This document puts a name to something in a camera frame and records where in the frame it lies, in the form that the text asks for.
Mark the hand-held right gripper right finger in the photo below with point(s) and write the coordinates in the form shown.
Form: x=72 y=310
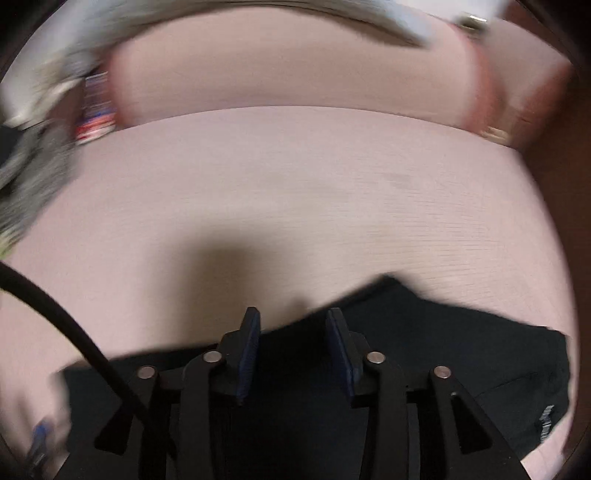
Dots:
x=339 y=357

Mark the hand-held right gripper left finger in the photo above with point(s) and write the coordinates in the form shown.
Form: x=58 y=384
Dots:
x=247 y=355

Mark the black pants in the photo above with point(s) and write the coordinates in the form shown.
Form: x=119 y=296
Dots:
x=461 y=350

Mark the pink sofa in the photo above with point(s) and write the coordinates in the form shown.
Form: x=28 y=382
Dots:
x=295 y=184

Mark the grey patterned cloth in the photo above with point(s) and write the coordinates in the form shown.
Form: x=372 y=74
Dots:
x=32 y=184

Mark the red and blue printed packet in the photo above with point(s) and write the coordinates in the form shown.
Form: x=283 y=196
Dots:
x=96 y=108

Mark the white cloth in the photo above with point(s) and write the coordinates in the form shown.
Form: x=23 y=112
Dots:
x=231 y=18

